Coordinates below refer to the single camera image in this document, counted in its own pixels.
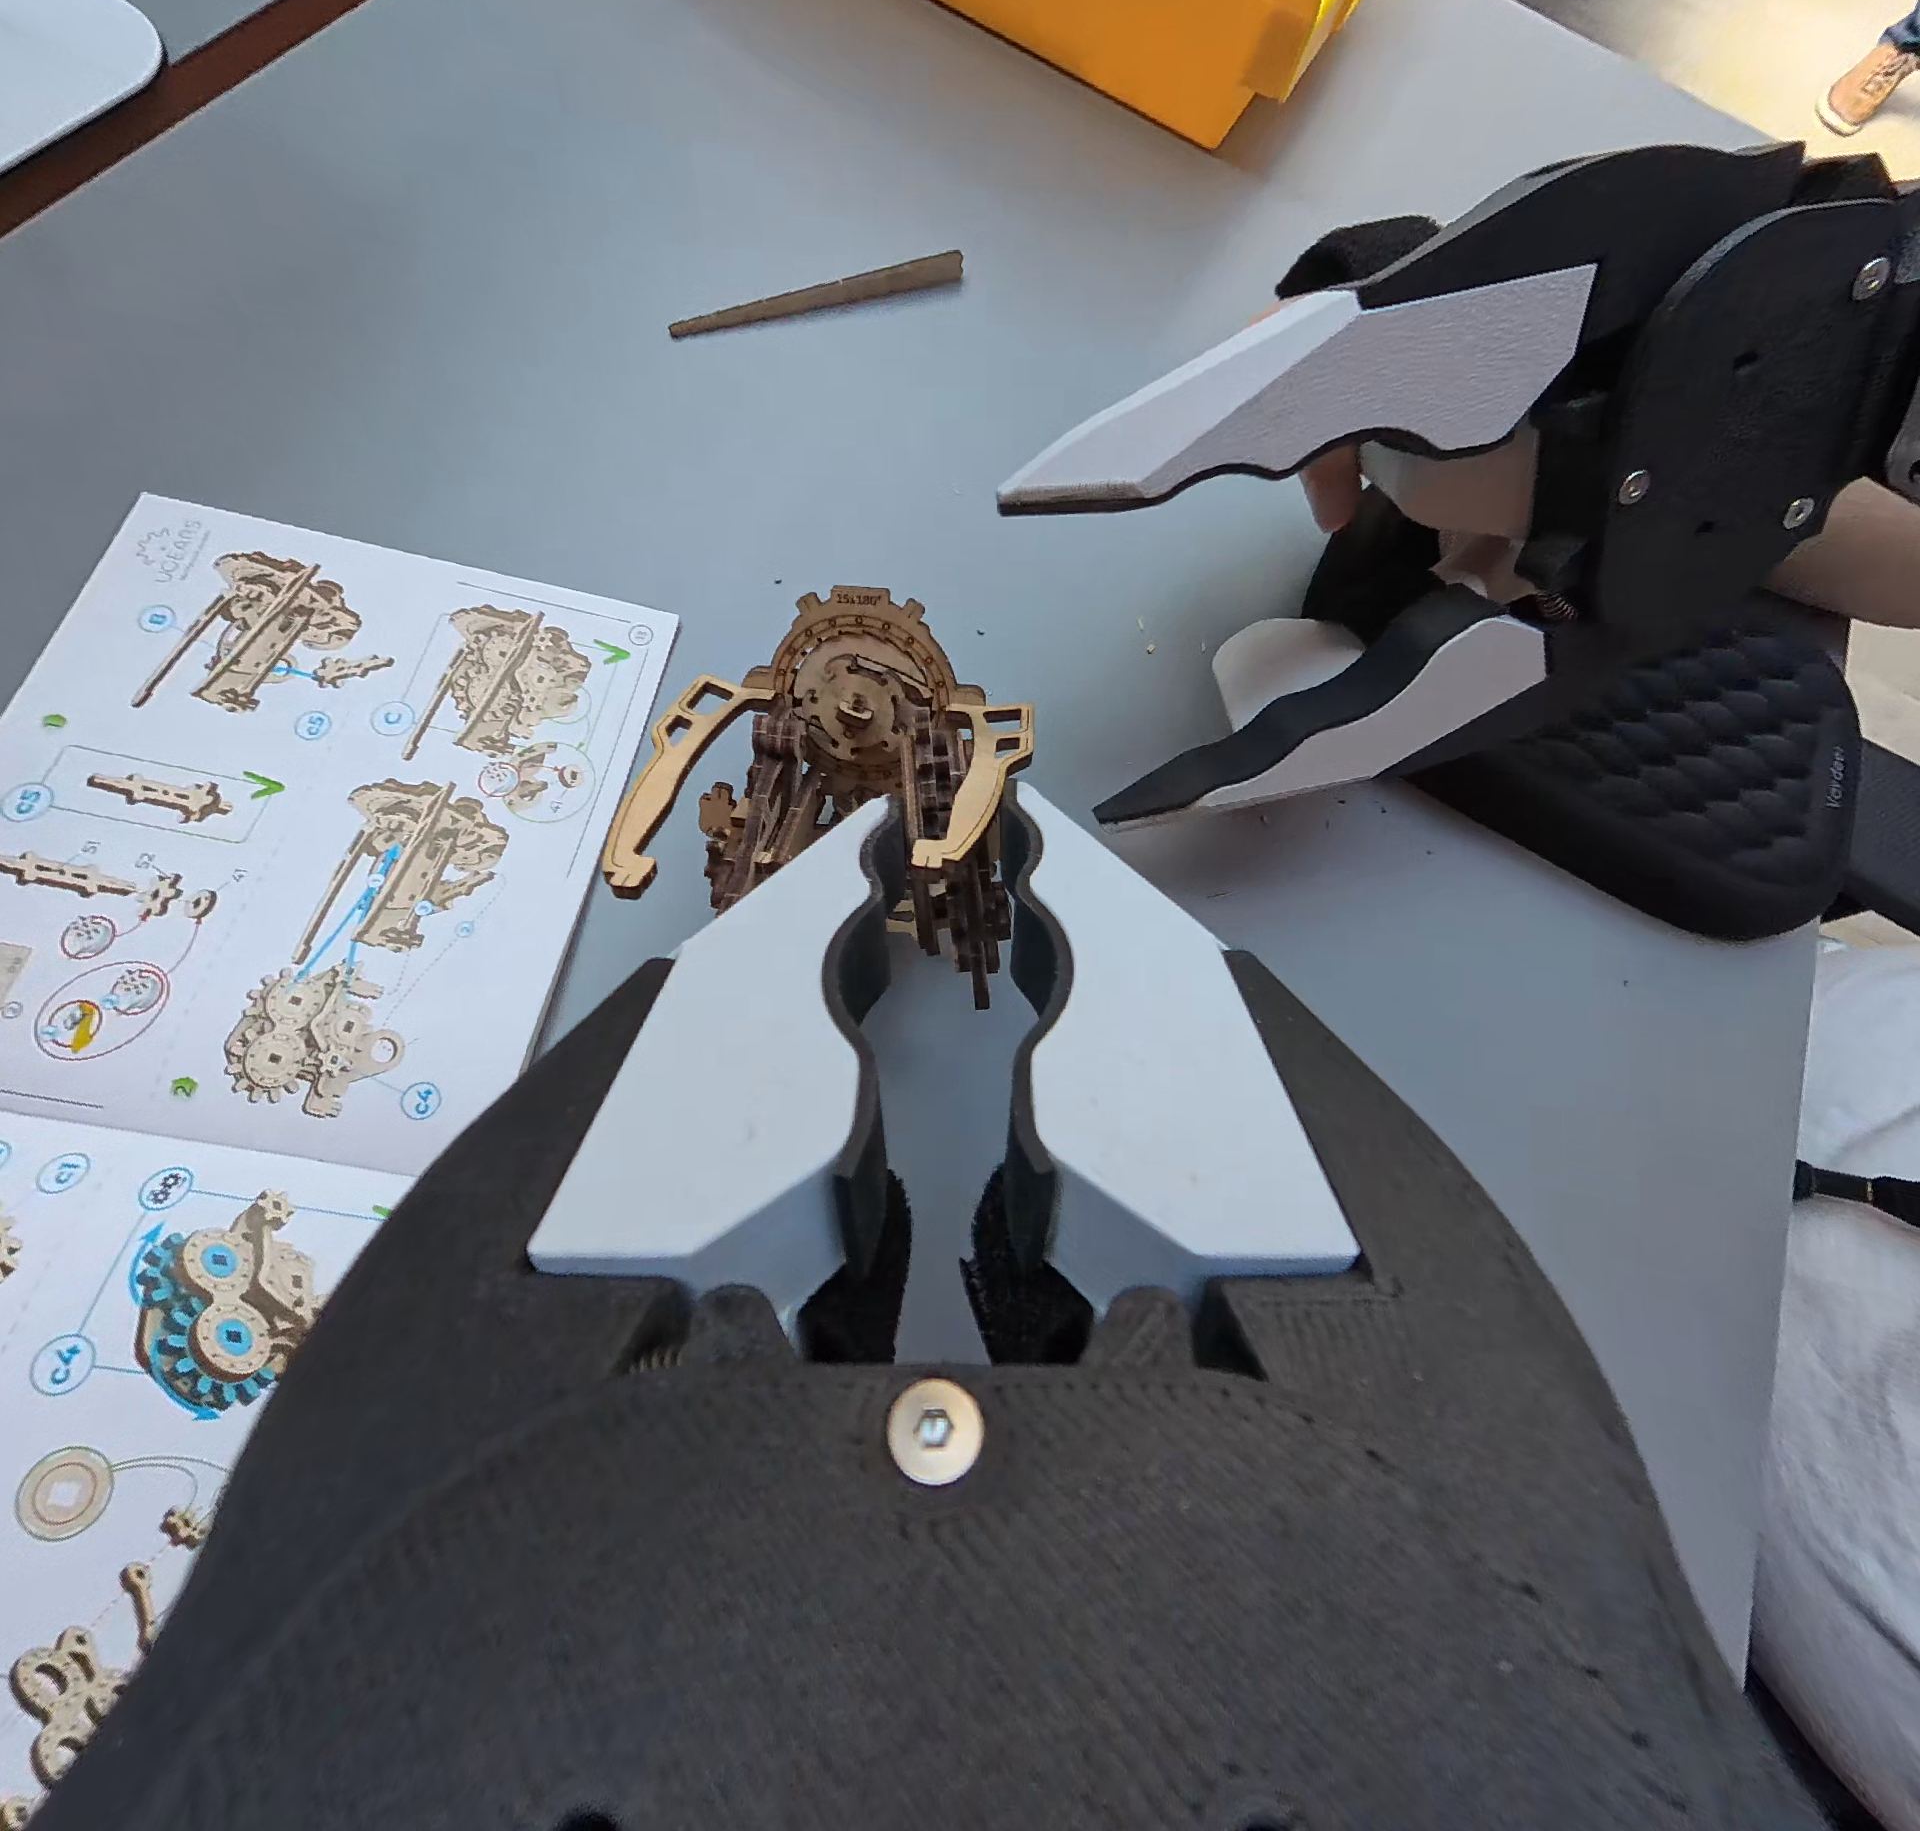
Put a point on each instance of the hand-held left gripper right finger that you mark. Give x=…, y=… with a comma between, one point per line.
x=1186, y=1110

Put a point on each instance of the tapered dark wooden stick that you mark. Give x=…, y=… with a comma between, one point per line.
x=826, y=295

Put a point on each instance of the yellow plastic bin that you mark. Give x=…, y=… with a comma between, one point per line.
x=1050, y=1

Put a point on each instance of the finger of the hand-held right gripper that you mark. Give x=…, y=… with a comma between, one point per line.
x=1426, y=706
x=1350, y=376

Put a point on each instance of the white stand base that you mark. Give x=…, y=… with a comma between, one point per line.
x=61, y=31

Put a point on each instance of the white instruction booklet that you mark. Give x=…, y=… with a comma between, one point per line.
x=300, y=811

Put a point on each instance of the wooden gear model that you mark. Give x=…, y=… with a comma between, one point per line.
x=856, y=676

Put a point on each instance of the person's right hand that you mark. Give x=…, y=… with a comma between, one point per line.
x=1331, y=489

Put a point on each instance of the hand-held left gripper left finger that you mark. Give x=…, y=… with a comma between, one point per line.
x=705, y=1110

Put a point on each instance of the person's right forearm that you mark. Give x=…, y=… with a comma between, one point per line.
x=1861, y=550

